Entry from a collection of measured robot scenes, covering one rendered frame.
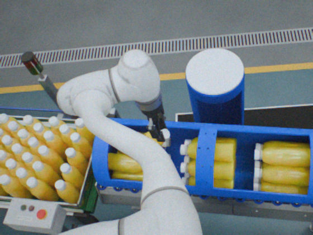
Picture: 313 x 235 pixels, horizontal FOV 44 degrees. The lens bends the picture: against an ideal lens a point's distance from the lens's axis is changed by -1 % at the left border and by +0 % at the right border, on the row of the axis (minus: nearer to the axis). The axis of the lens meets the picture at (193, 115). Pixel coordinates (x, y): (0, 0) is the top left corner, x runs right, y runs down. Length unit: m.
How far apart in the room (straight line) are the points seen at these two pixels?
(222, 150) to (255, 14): 2.28
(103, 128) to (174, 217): 0.36
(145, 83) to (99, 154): 0.52
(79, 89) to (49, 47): 2.70
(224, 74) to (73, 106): 0.92
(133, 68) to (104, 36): 2.61
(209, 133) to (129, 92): 0.46
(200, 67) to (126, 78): 0.85
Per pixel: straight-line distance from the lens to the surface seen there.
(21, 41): 3.97
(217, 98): 1.78
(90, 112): 1.01
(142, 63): 1.04
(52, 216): 1.61
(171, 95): 3.06
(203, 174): 1.41
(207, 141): 1.41
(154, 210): 0.70
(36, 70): 1.90
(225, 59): 1.88
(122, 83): 1.07
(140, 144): 0.86
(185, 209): 0.70
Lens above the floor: 2.48
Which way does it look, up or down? 58 degrees down
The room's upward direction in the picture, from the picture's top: 12 degrees counter-clockwise
